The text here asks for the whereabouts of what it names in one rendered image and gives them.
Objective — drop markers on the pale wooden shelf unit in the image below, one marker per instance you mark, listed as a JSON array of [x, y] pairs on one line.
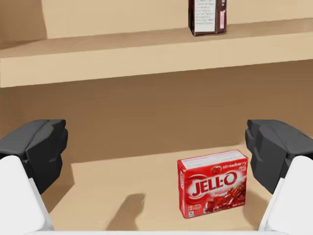
[[146, 110]]

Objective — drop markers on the red and white carton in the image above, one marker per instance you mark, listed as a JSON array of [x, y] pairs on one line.
[[211, 183]]

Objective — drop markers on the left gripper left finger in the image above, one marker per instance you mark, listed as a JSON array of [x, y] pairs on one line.
[[29, 156]]

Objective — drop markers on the brown and white carton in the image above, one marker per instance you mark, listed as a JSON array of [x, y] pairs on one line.
[[207, 17]]

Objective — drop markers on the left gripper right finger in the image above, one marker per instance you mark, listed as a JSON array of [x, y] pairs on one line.
[[283, 156]]

